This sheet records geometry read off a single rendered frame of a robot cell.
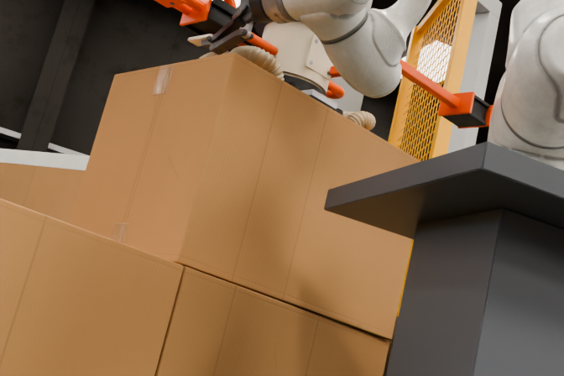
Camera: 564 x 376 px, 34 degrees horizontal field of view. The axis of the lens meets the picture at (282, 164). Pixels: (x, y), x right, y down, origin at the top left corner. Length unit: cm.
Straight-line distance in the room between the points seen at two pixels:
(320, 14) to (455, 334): 60
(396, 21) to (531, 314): 61
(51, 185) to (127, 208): 153
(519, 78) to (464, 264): 30
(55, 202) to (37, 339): 183
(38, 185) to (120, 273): 184
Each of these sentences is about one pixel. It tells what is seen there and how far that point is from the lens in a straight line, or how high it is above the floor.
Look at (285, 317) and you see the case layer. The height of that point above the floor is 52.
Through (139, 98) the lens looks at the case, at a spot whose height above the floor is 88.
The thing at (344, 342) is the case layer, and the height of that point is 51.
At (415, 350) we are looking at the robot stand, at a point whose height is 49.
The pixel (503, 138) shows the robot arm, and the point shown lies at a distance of 153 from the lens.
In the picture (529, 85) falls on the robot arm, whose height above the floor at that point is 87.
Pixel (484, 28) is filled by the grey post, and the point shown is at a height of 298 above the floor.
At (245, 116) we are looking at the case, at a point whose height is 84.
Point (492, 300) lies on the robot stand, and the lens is 137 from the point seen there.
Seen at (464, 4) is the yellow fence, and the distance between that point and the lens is 339.
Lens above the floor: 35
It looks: 15 degrees up
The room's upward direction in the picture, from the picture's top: 14 degrees clockwise
